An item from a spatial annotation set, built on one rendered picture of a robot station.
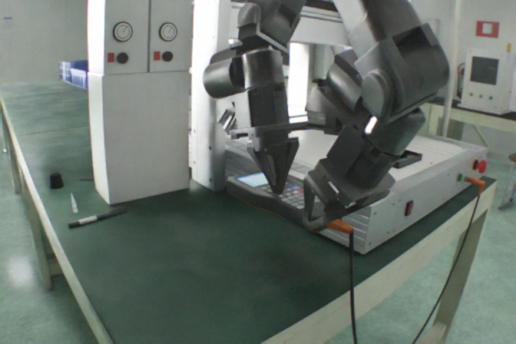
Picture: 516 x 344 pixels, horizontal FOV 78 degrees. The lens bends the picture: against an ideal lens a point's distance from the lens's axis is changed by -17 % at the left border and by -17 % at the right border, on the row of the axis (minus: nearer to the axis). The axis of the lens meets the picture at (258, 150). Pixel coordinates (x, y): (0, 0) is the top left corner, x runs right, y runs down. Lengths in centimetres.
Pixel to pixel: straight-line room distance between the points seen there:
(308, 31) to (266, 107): 59
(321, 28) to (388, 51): 78
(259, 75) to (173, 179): 49
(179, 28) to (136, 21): 11
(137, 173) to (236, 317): 47
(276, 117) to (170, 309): 31
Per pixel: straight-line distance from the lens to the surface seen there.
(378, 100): 35
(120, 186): 89
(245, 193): 58
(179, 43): 89
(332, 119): 46
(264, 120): 52
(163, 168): 92
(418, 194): 82
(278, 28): 56
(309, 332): 58
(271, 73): 52
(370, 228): 68
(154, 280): 62
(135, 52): 84
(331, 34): 116
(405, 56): 36
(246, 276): 63
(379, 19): 36
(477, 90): 340
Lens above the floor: 111
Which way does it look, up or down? 16 degrees down
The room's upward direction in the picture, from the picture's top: 2 degrees clockwise
